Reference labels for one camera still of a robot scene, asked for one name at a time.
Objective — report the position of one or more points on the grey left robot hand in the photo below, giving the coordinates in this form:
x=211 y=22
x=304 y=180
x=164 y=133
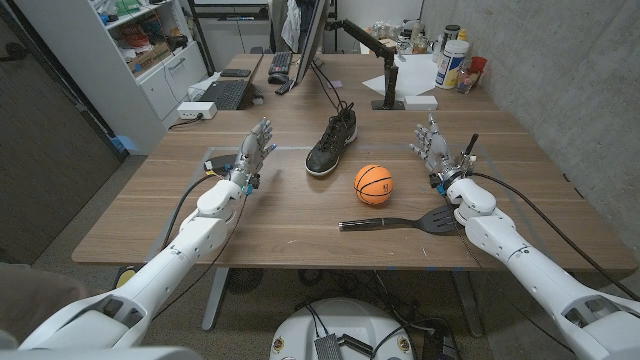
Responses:
x=252 y=150

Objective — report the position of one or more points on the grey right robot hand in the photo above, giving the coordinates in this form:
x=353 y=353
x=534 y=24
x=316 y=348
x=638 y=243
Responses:
x=439 y=150

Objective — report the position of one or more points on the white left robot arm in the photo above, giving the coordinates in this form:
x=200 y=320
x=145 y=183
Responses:
x=160 y=265

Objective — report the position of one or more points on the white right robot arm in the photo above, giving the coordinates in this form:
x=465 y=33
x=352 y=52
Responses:
x=540 y=275

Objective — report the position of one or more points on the black slotted spatula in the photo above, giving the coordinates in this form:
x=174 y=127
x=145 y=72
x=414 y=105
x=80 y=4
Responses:
x=435 y=222

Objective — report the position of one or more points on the black marker pen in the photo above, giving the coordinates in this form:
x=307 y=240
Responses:
x=470 y=144

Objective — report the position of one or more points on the black flat pad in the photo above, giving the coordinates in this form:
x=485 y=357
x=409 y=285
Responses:
x=220 y=162

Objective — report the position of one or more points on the small white box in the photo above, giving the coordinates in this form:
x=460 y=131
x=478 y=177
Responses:
x=420 y=102

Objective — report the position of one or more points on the black laptop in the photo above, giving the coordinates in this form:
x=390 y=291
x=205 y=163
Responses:
x=225 y=94

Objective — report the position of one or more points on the white power adapter box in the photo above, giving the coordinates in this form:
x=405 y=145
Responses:
x=196 y=110

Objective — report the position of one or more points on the orange mini basketball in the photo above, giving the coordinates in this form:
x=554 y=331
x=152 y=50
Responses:
x=373 y=184

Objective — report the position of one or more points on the clear glass jar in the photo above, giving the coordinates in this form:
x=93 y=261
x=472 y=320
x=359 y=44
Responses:
x=467 y=81

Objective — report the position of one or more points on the black computer mouse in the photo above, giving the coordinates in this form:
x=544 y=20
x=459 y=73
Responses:
x=277 y=78

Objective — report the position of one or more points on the black sneaker with laces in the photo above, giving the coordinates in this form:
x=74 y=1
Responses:
x=330 y=145

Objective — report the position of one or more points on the black phone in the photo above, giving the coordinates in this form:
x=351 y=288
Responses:
x=235 y=73

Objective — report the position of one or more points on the white paper sheet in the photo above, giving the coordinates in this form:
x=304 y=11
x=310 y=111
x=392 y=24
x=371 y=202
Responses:
x=412 y=75

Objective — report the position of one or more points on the white wipes canister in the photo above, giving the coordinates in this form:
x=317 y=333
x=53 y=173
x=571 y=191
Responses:
x=451 y=65

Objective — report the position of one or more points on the black keyboard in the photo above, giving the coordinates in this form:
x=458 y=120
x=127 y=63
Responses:
x=280 y=63

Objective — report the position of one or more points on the red cup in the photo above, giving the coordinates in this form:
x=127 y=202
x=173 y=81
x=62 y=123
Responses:
x=478 y=64

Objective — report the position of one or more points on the purple sticky note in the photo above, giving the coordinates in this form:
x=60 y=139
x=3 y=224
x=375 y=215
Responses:
x=334 y=84

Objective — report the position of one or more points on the computer monitor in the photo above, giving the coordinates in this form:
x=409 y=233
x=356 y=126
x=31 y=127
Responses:
x=312 y=40

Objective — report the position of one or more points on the hanging white cloth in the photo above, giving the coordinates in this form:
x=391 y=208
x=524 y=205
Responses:
x=291 y=25

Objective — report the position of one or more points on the cardboard box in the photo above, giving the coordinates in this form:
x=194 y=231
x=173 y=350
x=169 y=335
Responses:
x=148 y=58

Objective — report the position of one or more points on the grey table leg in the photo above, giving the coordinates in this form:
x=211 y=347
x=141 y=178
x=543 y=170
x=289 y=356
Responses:
x=215 y=300
x=469 y=305

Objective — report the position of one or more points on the white shelf cabinet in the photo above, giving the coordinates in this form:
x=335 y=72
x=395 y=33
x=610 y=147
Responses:
x=100 y=75

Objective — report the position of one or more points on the white yellow sneaker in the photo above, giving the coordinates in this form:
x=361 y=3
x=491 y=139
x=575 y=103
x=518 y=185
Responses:
x=125 y=276

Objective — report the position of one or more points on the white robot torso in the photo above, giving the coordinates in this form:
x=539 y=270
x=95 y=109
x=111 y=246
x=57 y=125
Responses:
x=340 y=320

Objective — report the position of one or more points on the person's brown trouser leg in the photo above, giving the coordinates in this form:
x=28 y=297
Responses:
x=35 y=295

